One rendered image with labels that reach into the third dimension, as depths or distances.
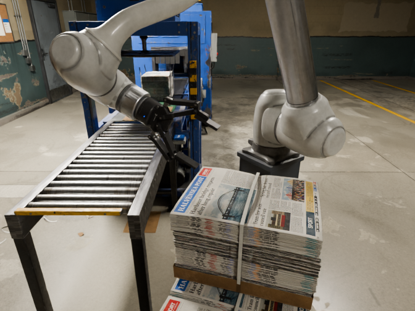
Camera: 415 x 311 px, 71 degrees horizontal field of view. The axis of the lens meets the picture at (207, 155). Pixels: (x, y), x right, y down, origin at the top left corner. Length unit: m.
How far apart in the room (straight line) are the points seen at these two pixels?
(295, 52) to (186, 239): 0.60
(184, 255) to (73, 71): 0.53
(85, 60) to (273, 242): 0.58
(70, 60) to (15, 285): 1.87
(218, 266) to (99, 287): 1.38
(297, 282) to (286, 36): 0.65
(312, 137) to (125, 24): 0.63
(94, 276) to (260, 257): 1.59
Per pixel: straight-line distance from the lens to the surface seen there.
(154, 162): 1.68
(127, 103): 0.82
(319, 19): 10.36
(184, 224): 0.77
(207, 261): 0.83
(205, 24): 4.65
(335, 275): 2.25
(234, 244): 0.77
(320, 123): 1.00
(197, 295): 0.88
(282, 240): 0.73
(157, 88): 3.17
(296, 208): 0.81
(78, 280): 2.22
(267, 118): 1.14
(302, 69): 0.94
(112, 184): 1.51
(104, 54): 0.72
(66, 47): 0.69
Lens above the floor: 1.49
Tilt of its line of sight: 23 degrees down
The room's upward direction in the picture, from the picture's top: straight up
